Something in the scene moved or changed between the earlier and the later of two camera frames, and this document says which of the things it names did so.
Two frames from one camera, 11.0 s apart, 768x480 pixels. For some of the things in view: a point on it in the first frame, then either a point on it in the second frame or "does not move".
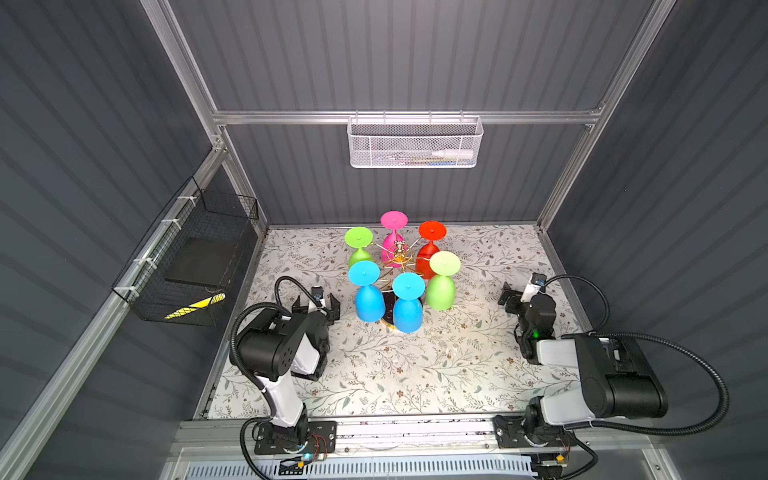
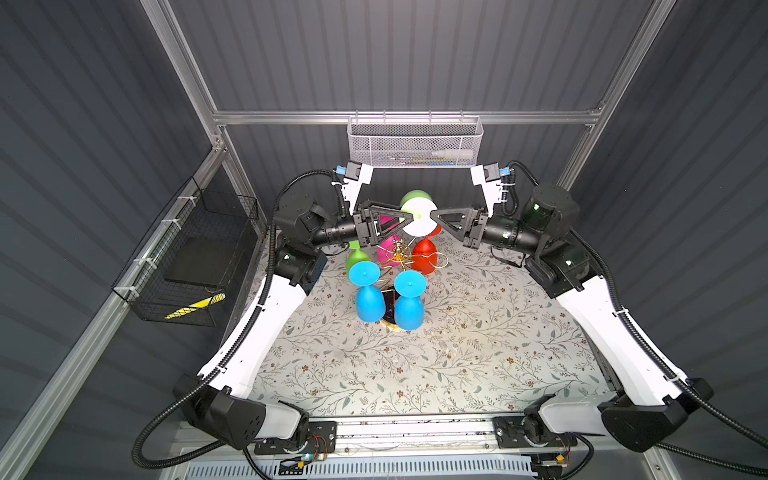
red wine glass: [429, 231] does not move
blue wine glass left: [370, 303] does not move
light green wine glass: [441, 287] → [420, 204]
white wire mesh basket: [414, 141] does not move
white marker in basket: [453, 154] does not move
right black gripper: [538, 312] → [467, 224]
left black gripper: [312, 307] → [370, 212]
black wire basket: [184, 271] does not move
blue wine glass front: [408, 287] does not move
